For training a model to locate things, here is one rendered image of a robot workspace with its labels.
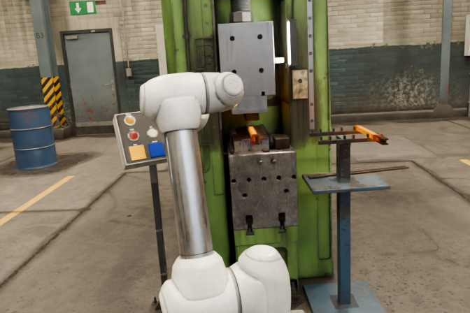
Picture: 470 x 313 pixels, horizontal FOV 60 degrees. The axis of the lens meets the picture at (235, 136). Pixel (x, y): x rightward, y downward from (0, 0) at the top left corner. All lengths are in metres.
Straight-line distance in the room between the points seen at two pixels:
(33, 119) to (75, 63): 2.79
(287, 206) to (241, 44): 0.95
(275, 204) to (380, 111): 6.48
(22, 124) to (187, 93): 5.44
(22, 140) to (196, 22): 4.59
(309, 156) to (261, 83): 0.57
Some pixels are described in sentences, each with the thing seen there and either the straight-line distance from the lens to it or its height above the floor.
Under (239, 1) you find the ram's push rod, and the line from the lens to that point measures 2.49.
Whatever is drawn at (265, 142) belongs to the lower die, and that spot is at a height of 0.96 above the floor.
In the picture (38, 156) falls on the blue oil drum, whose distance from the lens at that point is 6.61.
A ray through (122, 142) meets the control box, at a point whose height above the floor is 1.06.
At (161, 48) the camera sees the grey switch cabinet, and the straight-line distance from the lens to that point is 7.81.
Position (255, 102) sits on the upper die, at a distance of 2.29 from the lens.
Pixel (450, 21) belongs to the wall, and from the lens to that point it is 9.04.
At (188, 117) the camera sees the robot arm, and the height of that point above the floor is 1.29.
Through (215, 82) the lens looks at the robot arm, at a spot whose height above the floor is 1.38.
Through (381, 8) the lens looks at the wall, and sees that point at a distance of 8.62.
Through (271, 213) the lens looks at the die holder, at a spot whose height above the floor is 0.55.
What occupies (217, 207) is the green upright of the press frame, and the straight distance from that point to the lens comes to 2.57.
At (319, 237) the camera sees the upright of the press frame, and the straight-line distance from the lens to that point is 2.75.
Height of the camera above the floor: 1.46
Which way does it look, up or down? 11 degrees down
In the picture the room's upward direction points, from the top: 3 degrees counter-clockwise
